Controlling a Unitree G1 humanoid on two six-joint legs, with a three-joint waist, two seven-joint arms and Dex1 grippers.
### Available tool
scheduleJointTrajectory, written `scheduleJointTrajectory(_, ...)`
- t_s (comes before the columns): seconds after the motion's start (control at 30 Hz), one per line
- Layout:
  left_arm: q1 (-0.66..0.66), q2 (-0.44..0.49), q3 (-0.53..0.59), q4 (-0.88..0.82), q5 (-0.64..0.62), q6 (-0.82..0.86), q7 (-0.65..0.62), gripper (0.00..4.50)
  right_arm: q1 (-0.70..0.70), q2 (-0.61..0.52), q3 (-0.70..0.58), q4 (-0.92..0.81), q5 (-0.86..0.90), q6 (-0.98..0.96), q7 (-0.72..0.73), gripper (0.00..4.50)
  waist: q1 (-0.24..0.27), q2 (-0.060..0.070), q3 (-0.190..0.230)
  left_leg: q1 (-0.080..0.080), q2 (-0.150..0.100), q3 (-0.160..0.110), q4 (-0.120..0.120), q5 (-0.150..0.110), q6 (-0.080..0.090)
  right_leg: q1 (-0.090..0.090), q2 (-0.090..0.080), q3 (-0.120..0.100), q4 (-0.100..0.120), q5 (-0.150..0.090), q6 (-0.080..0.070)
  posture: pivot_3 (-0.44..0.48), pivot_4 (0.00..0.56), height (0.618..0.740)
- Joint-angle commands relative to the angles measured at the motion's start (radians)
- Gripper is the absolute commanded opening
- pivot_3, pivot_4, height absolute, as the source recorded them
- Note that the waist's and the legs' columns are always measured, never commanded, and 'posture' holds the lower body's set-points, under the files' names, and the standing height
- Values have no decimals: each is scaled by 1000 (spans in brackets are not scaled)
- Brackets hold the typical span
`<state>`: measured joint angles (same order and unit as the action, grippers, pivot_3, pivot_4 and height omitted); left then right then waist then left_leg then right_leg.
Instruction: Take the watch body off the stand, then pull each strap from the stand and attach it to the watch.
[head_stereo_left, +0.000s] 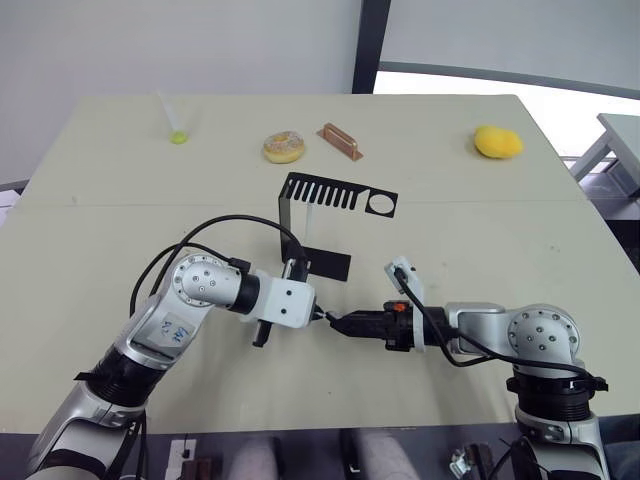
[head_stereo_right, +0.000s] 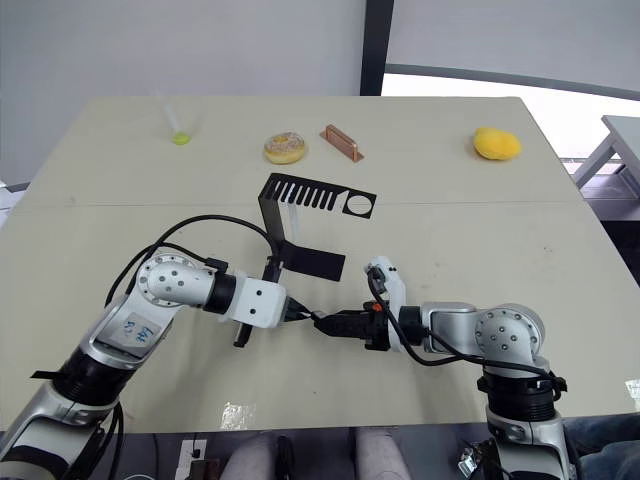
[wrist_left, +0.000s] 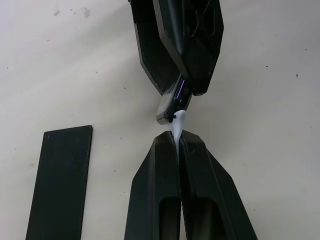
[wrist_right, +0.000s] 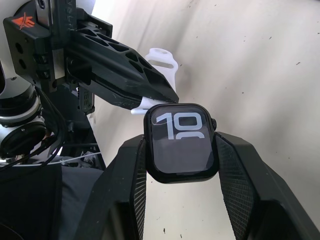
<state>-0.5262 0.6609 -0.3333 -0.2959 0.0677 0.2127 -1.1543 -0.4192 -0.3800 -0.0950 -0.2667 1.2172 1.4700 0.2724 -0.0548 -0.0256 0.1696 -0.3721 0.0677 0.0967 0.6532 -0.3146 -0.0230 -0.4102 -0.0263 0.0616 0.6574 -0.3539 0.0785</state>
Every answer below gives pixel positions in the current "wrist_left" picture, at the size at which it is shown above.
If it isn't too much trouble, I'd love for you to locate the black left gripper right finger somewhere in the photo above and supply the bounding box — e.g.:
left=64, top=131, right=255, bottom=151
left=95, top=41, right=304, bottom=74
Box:
left=178, top=132, right=259, bottom=240

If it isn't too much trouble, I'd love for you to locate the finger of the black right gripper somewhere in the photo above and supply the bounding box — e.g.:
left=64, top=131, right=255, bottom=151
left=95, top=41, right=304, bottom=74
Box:
left=127, top=0, right=183, bottom=95
left=152, top=0, right=225, bottom=96

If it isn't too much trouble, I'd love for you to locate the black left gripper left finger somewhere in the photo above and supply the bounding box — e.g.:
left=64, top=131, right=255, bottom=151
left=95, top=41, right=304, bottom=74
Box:
left=126, top=130, right=182, bottom=240

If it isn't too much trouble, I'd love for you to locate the black and grey watch body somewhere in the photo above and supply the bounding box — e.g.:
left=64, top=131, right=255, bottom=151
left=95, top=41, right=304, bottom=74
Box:
left=155, top=72, right=194, bottom=125

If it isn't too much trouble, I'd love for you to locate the white watch strap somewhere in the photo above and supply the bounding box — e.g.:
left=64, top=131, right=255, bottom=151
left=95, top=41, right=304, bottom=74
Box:
left=169, top=109, right=188, bottom=163

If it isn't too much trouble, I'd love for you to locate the flat black rectangular plate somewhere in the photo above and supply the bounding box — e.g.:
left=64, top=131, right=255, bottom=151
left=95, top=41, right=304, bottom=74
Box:
left=24, top=124, right=94, bottom=240

